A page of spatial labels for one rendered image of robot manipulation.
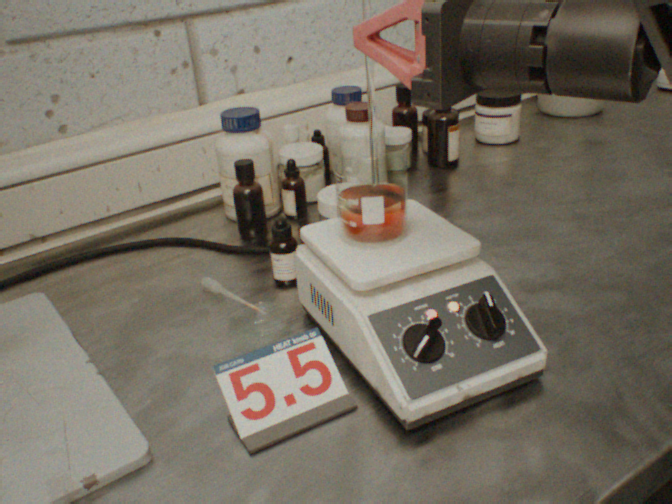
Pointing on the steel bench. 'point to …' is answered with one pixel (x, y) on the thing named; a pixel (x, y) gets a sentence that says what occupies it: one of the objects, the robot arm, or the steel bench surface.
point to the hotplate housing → (393, 293)
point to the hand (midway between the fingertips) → (366, 36)
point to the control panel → (512, 345)
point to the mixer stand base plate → (57, 412)
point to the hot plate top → (368, 279)
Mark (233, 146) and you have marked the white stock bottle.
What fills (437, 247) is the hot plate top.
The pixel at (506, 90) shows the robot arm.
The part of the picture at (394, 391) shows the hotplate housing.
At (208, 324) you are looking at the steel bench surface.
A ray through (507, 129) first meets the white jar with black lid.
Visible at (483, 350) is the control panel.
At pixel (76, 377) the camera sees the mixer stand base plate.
